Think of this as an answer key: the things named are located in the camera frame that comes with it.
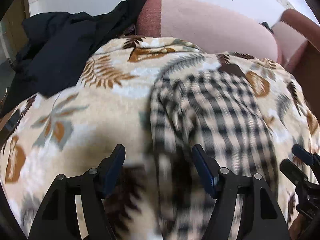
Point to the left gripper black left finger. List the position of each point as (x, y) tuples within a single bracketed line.
[(57, 218)]

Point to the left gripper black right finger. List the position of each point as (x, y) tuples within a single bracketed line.
[(260, 217)]

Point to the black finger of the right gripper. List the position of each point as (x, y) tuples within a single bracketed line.
[(306, 157), (293, 173)]

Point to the black beige checkered garment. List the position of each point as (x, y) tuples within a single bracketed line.
[(217, 109)]

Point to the leaf pattern fleece blanket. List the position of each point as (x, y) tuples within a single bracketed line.
[(76, 128)]

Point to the pink pillow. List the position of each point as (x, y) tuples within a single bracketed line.
[(298, 39)]

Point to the pink padded headboard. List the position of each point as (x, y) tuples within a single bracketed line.
[(213, 28)]

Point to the dark navy garment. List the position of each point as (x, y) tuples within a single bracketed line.
[(59, 45)]

